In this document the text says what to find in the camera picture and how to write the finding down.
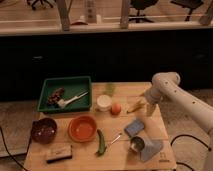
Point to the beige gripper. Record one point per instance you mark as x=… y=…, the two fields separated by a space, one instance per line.
x=150 y=108

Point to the yellow banana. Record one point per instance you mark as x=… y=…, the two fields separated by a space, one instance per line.
x=136 y=106

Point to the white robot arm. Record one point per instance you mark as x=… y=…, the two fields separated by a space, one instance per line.
x=167 y=83

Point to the red bowl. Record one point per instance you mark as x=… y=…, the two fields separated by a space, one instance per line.
x=82 y=128

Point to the dark maroon bowl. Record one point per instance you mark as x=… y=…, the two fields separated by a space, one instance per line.
x=44 y=130

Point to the blue sponge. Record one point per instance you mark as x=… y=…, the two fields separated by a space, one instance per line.
x=134 y=128

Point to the orange fruit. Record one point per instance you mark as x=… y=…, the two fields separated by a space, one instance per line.
x=115 y=109

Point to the metal cup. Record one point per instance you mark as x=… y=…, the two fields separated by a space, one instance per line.
x=137 y=144

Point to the grey blue cloth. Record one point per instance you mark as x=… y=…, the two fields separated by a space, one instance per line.
x=151 y=148

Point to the white round container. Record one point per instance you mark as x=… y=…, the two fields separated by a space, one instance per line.
x=104 y=102

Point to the green plastic tray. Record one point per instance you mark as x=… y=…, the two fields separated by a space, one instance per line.
x=72 y=86

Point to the brown grape bunch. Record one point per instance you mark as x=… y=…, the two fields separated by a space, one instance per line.
x=55 y=96

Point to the black office chair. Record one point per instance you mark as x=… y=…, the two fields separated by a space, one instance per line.
x=141 y=5
x=190 y=4
x=43 y=3

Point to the wooden block eraser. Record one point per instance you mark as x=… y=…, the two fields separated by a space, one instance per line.
x=59 y=153

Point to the black office chair right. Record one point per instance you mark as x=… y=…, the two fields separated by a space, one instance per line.
x=190 y=4

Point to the black office chair left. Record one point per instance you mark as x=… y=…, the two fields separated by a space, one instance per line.
x=43 y=3

